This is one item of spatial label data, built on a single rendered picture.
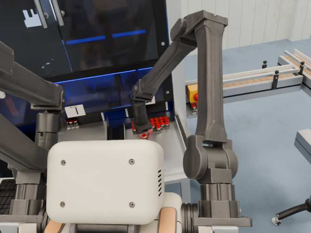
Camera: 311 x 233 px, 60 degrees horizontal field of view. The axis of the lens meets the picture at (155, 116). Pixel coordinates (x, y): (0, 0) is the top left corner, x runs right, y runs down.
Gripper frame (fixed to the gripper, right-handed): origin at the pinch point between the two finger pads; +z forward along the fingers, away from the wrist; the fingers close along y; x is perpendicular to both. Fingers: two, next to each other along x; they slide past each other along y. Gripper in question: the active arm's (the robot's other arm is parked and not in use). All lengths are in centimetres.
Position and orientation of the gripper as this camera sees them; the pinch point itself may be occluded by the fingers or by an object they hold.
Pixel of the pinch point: (144, 137)
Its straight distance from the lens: 122.5
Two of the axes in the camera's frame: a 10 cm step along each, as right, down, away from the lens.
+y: -3.7, -5.1, 7.8
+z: 1.0, 8.1, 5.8
